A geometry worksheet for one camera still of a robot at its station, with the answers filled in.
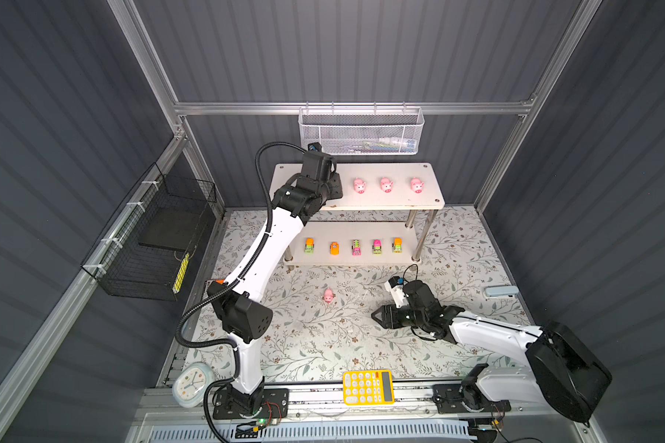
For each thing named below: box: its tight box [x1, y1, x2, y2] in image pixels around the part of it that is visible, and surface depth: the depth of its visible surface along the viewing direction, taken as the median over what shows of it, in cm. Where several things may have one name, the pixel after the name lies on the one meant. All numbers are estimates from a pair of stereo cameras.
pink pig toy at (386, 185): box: [380, 177, 395, 193], surface depth 79 cm
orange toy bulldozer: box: [329, 240, 341, 256], surface depth 101 cm
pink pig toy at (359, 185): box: [353, 177, 366, 194], surface depth 78 cm
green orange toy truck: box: [391, 237, 403, 254], surface depth 100 cm
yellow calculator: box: [343, 369, 395, 407], surface depth 77 cm
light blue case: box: [484, 285, 520, 298], surface depth 95 cm
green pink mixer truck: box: [372, 239, 384, 256], surface depth 101 cm
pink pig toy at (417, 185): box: [410, 177, 426, 194], surface depth 78 cm
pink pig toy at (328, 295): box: [321, 287, 337, 304], surface depth 95 cm
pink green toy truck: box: [350, 239, 363, 257], surface depth 99 cm
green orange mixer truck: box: [304, 237, 315, 255], surface depth 100 cm
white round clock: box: [171, 361, 216, 408], surface depth 76 cm
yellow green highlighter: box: [171, 252, 190, 294], surface depth 69 cm
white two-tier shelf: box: [269, 162, 446, 265], surface depth 89 cm
